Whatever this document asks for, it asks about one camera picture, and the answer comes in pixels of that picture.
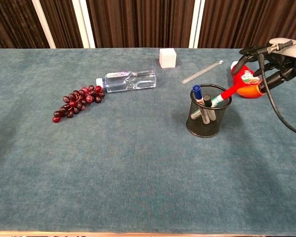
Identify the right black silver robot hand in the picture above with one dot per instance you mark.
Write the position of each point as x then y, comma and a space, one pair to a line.
286, 64

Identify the red and white marker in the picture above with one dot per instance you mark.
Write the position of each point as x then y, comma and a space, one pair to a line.
228, 92

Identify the black capped marker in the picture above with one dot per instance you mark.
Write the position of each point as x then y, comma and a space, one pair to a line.
207, 103

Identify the blue capped marker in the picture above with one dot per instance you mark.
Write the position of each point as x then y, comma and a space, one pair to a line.
197, 92

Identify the black pen cup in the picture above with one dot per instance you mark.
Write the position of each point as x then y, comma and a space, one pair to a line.
207, 129

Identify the red ketchup squeeze bottle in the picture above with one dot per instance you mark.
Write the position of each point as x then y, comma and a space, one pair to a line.
244, 85

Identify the clear plastic tube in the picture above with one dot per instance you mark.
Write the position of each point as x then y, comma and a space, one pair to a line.
202, 72

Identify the pink foam cube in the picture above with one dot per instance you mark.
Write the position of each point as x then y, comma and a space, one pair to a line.
167, 58

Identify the dark brown pleated curtain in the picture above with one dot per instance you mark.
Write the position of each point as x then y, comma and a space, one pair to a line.
143, 22

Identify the clear plastic water bottle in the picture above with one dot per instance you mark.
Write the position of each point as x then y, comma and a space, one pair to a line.
130, 82

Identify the teal table cloth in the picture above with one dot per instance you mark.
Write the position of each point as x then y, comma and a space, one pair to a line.
113, 172

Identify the bunch of red grapes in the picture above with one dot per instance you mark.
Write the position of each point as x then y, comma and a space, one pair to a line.
79, 100

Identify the wide white frame post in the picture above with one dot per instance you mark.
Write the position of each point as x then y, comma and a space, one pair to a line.
196, 24
85, 24

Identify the thin white frame post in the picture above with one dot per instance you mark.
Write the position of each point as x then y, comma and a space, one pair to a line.
44, 24

